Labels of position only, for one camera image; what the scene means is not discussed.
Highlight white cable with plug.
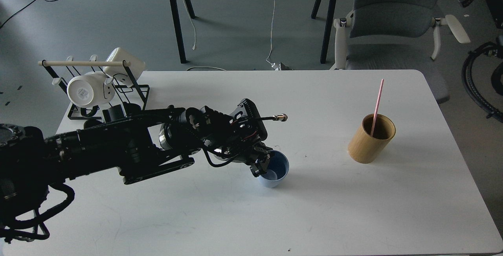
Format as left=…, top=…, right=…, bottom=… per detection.
left=175, top=0, right=197, bottom=50

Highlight round white mug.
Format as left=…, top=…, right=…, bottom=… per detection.
left=67, top=72, right=116, bottom=108

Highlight grey office chair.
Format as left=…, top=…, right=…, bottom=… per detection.
left=331, top=0, right=470, bottom=104

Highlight black desk left legs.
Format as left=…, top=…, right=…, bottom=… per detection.
left=169, top=0, right=196, bottom=64

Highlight blue plastic cup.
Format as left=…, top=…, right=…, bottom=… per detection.
left=257, top=150, right=290, bottom=188

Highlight black wire mug rack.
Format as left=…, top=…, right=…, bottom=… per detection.
left=38, top=48, right=150, bottom=120

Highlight black desk right legs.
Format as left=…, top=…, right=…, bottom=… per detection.
left=311, top=0, right=341, bottom=64

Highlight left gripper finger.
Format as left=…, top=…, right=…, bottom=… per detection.
left=252, top=144, right=272, bottom=166
left=250, top=160, right=270, bottom=177

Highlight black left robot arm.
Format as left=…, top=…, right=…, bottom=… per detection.
left=0, top=99, right=288, bottom=243

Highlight pink chopstick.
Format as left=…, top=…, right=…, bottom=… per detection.
left=370, top=79, right=384, bottom=137

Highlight bamboo cylinder holder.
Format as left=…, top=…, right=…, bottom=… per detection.
left=347, top=113, right=397, bottom=164

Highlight black desk legs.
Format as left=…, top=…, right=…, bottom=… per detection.
left=169, top=0, right=196, bottom=64
left=311, top=0, right=341, bottom=64

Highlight square white mug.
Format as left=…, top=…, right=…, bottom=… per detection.
left=105, top=47, right=146, bottom=88

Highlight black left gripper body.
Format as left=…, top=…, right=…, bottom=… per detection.
left=173, top=99, right=288, bottom=166

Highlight white hanging cable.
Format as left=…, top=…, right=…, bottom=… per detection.
left=266, top=0, right=283, bottom=70

